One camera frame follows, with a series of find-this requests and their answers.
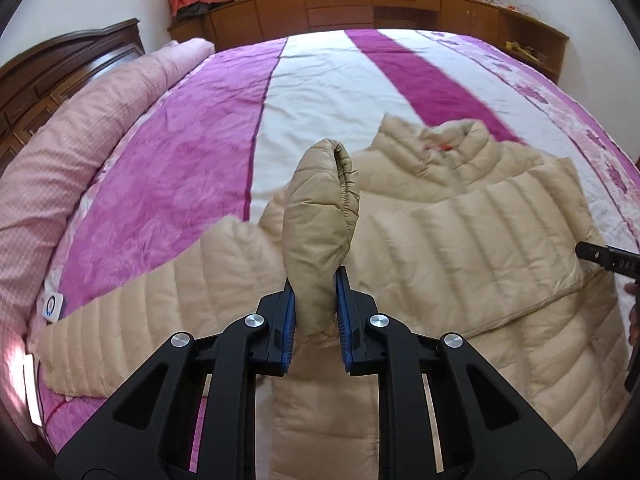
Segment beige down jacket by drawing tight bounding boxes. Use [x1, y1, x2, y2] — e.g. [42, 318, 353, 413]
[37, 114, 632, 480]

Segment purple white striped bed cover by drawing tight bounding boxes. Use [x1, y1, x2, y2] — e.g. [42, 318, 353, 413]
[30, 27, 640, 453]

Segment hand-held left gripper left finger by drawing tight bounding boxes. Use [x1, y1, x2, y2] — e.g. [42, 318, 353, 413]
[52, 277, 301, 480]

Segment long wooden cabinet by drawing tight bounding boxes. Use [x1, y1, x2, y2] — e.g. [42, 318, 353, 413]
[167, 0, 571, 86]

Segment yellow things on shelf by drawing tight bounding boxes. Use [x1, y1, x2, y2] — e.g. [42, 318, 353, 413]
[505, 40, 543, 63]

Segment white flat device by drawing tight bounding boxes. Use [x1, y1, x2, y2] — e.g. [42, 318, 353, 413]
[21, 355, 43, 426]

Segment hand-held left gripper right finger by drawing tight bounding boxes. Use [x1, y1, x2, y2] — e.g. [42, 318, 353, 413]
[335, 266, 586, 480]

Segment pink rolled quilt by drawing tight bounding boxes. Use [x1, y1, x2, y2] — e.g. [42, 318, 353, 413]
[0, 37, 217, 411]

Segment person's right hand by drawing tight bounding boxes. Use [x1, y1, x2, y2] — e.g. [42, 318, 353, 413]
[626, 282, 640, 347]

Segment white controller with blue ring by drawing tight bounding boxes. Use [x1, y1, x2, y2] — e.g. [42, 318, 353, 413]
[41, 294, 65, 322]

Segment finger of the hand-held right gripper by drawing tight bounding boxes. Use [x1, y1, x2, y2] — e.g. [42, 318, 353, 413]
[575, 241, 640, 277]

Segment dark wooden headboard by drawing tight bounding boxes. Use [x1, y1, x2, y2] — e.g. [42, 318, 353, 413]
[0, 17, 147, 176]

